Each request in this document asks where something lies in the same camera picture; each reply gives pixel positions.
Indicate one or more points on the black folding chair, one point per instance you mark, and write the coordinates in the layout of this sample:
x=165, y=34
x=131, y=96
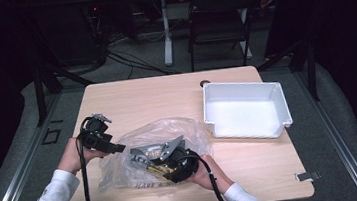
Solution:
x=221, y=15

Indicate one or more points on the white table leg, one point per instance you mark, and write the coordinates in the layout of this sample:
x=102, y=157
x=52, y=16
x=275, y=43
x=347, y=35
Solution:
x=167, y=34

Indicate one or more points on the person's left hand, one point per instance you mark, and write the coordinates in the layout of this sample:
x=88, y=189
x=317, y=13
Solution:
x=72, y=157

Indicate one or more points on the small yellow packet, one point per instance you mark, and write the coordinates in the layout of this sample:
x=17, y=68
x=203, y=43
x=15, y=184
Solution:
x=159, y=171

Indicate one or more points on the black table grommet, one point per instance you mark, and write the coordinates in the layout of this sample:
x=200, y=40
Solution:
x=204, y=83

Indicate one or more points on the aluminium floor rail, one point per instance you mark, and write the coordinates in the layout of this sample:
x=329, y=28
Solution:
x=16, y=174
x=338, y=144

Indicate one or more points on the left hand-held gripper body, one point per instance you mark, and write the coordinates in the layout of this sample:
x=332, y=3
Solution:
x=94, y=136

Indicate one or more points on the white plastic bin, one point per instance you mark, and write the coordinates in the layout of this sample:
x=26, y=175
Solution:
x=245, y=113

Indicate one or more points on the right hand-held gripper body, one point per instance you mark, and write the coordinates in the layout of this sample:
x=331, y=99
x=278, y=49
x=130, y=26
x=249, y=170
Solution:
x=179, y=164

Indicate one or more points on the person's right hand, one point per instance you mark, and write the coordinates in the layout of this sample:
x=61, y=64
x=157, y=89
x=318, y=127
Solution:
x=209, y=174

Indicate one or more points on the black frame post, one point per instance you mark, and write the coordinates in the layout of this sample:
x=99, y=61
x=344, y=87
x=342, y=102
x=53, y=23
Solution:
x=40, y=91
x=310, y=66

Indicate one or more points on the clear plastic bag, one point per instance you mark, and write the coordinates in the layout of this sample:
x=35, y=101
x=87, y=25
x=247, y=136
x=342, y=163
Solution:
x=143, y=137

